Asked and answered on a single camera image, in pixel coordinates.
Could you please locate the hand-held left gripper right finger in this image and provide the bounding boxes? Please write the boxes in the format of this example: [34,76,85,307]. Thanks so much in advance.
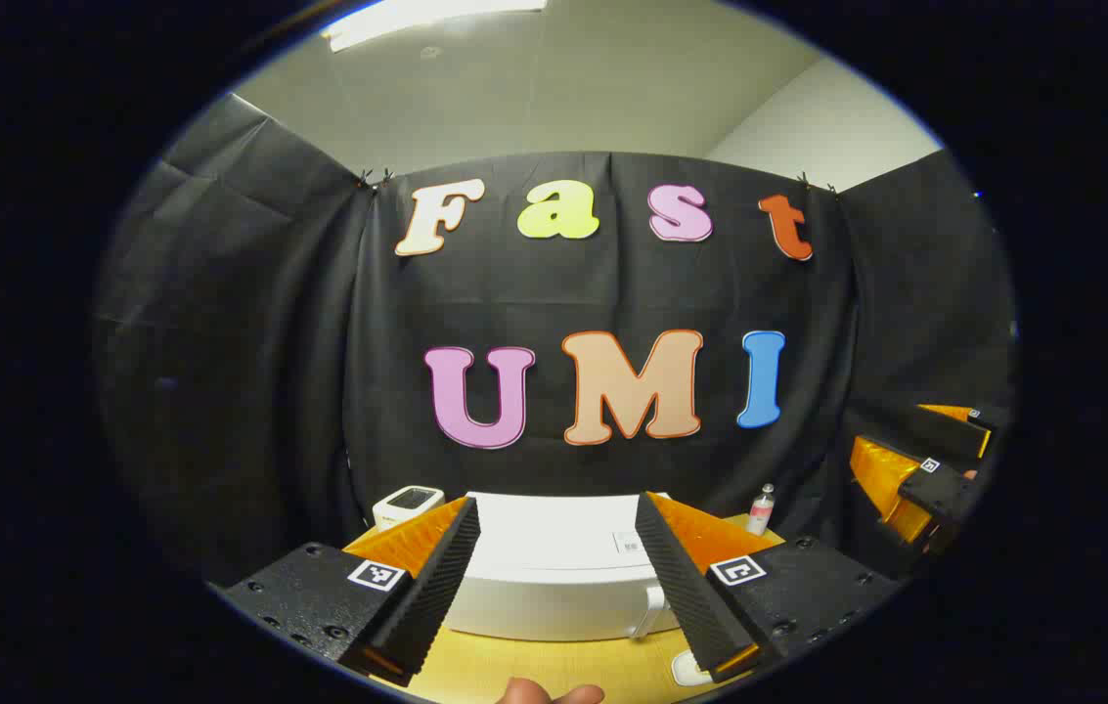
[634,491,903,684]

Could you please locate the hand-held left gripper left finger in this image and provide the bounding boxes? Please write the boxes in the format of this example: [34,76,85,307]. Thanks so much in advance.
[221,496,482,688]

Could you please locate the white microwave oven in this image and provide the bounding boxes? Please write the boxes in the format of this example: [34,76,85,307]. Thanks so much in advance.
[444,492,682,643]

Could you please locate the white square plate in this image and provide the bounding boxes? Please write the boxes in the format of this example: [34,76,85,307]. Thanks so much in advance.
[671,650,716,687]

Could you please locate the white toaster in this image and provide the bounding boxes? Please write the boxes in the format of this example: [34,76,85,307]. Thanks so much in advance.
[373,485,445,532]

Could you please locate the black backdrop cloth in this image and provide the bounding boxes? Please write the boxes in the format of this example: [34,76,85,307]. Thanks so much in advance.
[92,93,1019,588]

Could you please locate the ceiling light panel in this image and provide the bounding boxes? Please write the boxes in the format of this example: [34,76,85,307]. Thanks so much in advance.
[322,0,551,53]

